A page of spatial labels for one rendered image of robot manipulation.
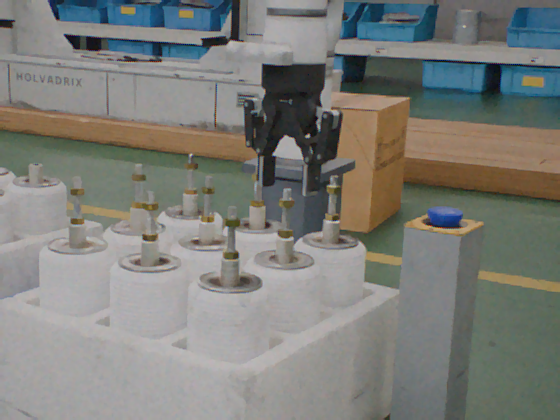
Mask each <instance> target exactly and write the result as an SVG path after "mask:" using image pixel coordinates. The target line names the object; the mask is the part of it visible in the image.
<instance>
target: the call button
mask: <svg viewBox="0 0 560 420"><path fill-rule="evenodd" d="M427 217H428V218H430V222H431V223H432V224H435V225H441V226H455V225H459V221H461V220H463V212H462V211H461V210H458V209H454V208H448V207H433V208H430V209H429V210H428V212H427Z"/></svg>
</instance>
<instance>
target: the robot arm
mask: <svg viewBox="0 0 560 420"><path fill-rule="evenodd" d="M343 3H344V0H266V14H267V15H266V16H265V24H264V29H263V38H262V42H260V43H250V42H238V41H231V42H230V43H229V44H228V45H227V55H226V59H230V60H239V61H247V62H256V63H261V87H262V88H263V89H264V90H265V93H264V96H263V98H262V99H261V98H252V99H245V100H244V101H243V115H244V137H245V146H246V147H247V148H251V149H253V150H254V151H255V152H256V154H257V155H258V164H257V168H258V169H257V178H258V181H259V186H260V187H270V186H273V185H274V184H275V167H276V163H277V164H281V165H287V166H299V167H303V178H302V195H303V196H312V195H315V194H316V193H317V190H318V189H319V187H320V175H321V165H325V164H327V162H328V161H331V160H335V159H336V156H337V149H338V143H339V136H340V130H341V123H342V116H343V114H342V111H341V110H340V109H338V110H331V104H332V87H333V68H334V52H335V46H336V44H337V41H338V39H339V36H340V31H341V21H342V12H343ZM264 113H265V116H266V119H265V122H264ZM254 128H255V137H256V138H254Z"/></svg>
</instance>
